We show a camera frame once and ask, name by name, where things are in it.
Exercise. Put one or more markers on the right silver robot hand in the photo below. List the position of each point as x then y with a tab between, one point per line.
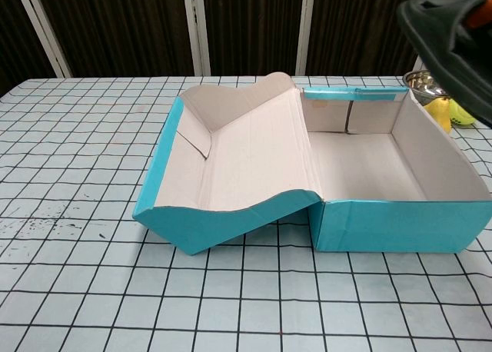
480	15

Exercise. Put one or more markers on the black rubber slipper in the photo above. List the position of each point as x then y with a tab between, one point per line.
442	48

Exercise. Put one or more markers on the light blue shoe box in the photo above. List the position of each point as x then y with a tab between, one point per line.
250	163

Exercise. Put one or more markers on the steel bowl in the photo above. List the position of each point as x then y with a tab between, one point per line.
421	85

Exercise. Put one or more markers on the yellow-green tennis ball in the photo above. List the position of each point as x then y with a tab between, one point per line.
459	115

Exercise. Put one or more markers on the yellow pear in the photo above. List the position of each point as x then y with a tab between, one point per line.
440	113

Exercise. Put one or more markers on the checked light blue tablecloth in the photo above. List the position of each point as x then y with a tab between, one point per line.
115	283

